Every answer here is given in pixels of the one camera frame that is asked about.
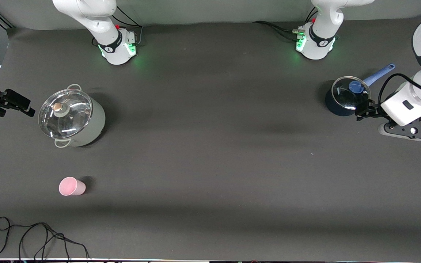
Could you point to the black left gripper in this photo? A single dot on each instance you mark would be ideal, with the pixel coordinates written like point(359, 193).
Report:
point(374, 111)

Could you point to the pink plastic cup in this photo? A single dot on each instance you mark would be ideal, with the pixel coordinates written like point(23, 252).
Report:
point(69, 187)

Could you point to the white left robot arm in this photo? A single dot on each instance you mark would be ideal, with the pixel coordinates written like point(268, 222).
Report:
point(320, 45)

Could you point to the glass lid with blue knob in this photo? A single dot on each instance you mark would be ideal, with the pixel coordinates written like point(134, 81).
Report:
point(344, 96)

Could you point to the dark blue saucepan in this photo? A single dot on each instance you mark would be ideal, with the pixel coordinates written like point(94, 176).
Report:
point(333, 106)

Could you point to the large glass pot lid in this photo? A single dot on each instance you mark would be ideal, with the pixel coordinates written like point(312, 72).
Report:
point(71, 120)

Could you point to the dark grey table mat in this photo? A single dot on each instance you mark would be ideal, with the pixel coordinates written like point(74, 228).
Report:
point(210, 164)

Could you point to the black left camera mount plate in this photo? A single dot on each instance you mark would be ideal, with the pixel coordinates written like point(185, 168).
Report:
point(400, 128)

